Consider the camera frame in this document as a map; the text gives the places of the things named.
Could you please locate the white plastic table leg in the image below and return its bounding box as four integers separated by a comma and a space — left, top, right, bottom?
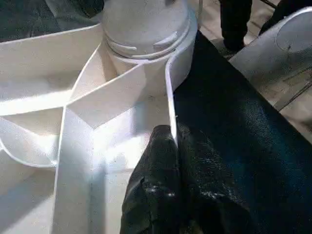
101, 0, 198, 59

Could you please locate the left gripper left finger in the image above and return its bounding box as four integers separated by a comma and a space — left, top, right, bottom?
120, 124, 183, 234

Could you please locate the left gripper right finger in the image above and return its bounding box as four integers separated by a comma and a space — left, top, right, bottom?
175, 123, 252, 234

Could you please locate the white plastic table top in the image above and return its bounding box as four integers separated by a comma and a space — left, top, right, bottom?
0, 14, 198, 234

